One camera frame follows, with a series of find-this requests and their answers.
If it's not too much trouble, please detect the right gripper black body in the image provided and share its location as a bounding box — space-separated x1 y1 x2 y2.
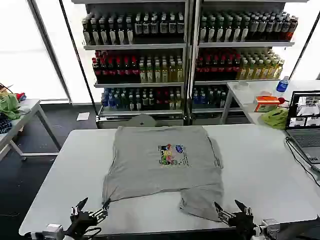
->
228 211 258 237

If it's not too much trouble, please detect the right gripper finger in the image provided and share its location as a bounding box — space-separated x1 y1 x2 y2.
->
234 199 254 216
213 201 235 225

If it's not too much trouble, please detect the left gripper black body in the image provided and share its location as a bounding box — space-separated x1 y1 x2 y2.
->
65 209 98 237

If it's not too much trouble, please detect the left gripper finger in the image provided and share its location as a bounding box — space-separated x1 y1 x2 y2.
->
70 197 89 216
92 198 111 222

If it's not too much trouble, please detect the grey printed t-shirt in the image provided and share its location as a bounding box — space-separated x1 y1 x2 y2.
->
101 125 225 223

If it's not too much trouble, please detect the grey open laptop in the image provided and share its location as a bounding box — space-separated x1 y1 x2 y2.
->
284 90 320 166

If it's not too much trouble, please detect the green crumpled cloth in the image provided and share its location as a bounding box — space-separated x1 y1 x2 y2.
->
261 107 290 130

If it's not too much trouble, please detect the round grey disc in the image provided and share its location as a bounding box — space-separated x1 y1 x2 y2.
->
127 113 156 129

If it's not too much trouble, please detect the orange cardboard box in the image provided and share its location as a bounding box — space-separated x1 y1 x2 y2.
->
253 95 281 113

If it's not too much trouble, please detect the white side table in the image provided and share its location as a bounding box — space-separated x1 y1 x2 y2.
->
221 79 320 126

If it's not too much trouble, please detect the blue patterned garment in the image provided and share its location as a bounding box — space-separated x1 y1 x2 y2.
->
0 112 13 136

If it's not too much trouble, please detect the grey side table with clothes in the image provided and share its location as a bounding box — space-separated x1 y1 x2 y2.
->
0 98 62 162

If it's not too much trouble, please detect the clear tape roll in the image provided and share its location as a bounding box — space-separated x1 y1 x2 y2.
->
236 80 251 92

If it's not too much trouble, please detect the green garment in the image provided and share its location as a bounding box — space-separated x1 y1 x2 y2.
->
0 93 22 121

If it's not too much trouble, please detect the blue-label water bottle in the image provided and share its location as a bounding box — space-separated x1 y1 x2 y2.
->
275 76 290 93

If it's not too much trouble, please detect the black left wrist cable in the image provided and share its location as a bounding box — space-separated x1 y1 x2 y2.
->
81 226 102 237

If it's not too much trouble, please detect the black laptop cable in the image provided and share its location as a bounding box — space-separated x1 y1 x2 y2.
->
284 136 320 187

